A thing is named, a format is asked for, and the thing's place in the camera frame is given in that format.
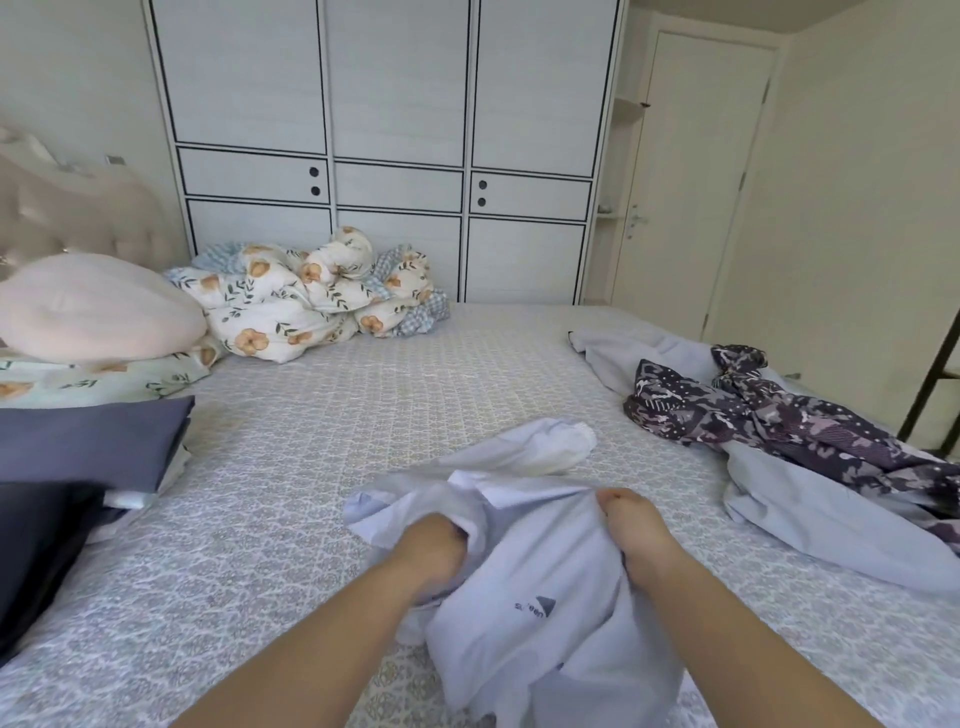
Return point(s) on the person's left forearm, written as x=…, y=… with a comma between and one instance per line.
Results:
x=315, y=660

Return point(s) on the light lavender sunscreen jacket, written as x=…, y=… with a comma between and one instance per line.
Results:
x=540, y=630

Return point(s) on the person's left hand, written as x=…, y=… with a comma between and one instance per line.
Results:
x=432, y=558

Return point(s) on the person's right forearm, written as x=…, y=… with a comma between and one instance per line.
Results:
x=750, y=660

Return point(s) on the white printed t-shirt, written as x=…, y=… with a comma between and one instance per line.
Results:
x=158, y=480

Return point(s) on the floral bunched quilt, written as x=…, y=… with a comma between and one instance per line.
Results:
x=420, y=308

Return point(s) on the dark purple patterned garment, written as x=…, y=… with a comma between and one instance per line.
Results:
x=795, y=428

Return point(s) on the black metal rack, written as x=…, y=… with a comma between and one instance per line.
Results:
x=930, y=390

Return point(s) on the beige tufted headboard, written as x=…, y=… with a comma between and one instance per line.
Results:
x=75, y=210

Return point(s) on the white door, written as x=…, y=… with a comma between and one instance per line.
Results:
x=690, y=165

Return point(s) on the person's right hand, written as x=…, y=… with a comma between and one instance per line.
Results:
x=642, y=537

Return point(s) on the floral pillow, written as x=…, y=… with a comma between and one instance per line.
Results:
x=105, y=378

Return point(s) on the grey printed t-shirt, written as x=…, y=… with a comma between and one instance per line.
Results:
x=90, y=443

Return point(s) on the pink plush pillow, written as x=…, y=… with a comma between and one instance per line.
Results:
x=98, y=308

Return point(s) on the white wardrobe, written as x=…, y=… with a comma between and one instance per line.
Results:
x=390, y=75

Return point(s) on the bed with grey patterned sheet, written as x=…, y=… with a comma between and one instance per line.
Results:
x=375, y=405

